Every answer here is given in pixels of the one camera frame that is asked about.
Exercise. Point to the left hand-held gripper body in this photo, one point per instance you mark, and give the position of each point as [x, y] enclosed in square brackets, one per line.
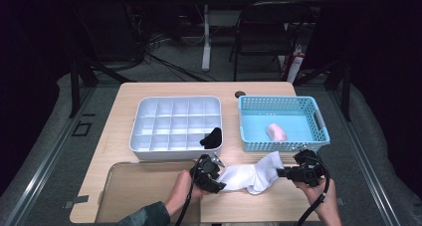
[205, 171]

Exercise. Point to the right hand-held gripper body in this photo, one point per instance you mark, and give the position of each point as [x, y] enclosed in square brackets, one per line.
[312, 171]

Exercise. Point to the black sock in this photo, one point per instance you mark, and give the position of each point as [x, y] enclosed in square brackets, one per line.
[213, 139]

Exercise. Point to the white sock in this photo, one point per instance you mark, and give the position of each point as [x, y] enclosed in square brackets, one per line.
[252, 178]

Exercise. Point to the pink sock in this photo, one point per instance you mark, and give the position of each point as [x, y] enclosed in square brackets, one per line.
[276, 132]

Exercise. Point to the white compartment storage box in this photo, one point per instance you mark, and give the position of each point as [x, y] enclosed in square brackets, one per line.
[172, 123]

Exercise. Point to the blue perforated plastic basket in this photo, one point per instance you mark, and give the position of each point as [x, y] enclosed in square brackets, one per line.
[292, 113]

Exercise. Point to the clear plastic lid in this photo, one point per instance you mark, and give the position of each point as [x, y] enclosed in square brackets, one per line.
[139, 192]

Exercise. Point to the person's right hand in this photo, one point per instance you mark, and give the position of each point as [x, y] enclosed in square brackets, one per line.
[323, 199]

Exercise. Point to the person's left hand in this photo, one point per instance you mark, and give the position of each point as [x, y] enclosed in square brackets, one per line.
[182, 192]

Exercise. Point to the dark round table grommet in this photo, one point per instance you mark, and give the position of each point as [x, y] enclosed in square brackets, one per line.
[240, 94]

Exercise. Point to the black metal stand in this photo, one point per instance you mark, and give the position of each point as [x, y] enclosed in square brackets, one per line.
[75, 86]
[346, 90]

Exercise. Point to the red and white box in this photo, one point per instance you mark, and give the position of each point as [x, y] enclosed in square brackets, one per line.
[294, 65]

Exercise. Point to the white desk leg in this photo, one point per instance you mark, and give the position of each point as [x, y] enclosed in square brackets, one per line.
[206, 46]

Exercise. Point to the black folding chair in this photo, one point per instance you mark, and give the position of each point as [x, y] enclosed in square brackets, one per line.
[262, 37]

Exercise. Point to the grey metal table bracket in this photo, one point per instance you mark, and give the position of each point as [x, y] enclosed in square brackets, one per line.
[76, 201]
[341, 201]

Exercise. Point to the aluminium floor rail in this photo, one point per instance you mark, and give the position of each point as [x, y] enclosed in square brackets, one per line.
[361, 156]
[49, 156]

